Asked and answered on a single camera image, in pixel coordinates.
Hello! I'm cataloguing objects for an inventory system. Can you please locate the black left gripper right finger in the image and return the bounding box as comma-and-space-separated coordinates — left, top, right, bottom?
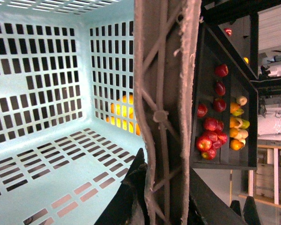
189, 168, 246, 225

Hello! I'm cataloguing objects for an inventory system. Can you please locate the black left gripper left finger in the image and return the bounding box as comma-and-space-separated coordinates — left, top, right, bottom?
95, 148, 148, 225

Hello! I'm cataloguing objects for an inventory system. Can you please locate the light blue plastic basket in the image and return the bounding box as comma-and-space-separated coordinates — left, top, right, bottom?
0, 0, 144, 225

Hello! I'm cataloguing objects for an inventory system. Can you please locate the brown basket handle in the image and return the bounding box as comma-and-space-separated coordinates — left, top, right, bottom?
133, 0, 202, 225

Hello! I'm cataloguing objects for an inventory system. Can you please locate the red yellow apple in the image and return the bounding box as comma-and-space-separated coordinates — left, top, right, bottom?
201, 149, 217, 160

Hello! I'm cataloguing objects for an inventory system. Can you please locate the orange fruit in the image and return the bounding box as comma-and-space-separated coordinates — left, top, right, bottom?
229, 139, 244, 151

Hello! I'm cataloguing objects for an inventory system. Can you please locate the black fruit display shelf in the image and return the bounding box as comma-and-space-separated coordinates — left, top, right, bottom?
190, 0, 258, 170

